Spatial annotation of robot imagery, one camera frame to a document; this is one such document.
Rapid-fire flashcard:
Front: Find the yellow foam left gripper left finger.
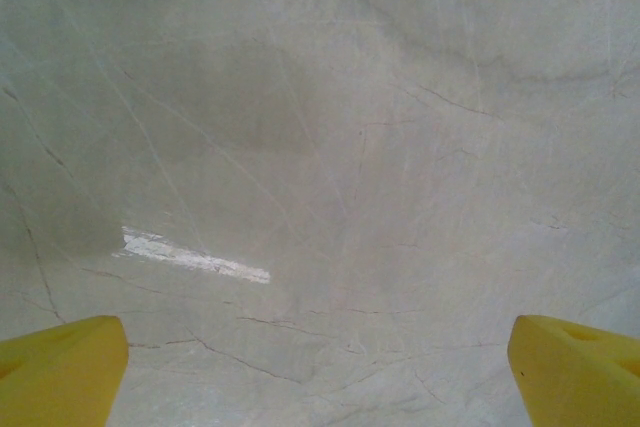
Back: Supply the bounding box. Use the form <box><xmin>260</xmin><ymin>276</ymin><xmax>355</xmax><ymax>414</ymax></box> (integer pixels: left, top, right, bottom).
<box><xmin>0</xmin><ymin>315</ymin><xmax>130</xmax><ymax>427</ymax></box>

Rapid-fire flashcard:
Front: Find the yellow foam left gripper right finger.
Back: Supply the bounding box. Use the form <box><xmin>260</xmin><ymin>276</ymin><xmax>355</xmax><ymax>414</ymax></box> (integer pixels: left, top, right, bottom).
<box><xmin>507</xmin><ymin>314</ymin><xmax>640</xmax><ymax>427</ymax></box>

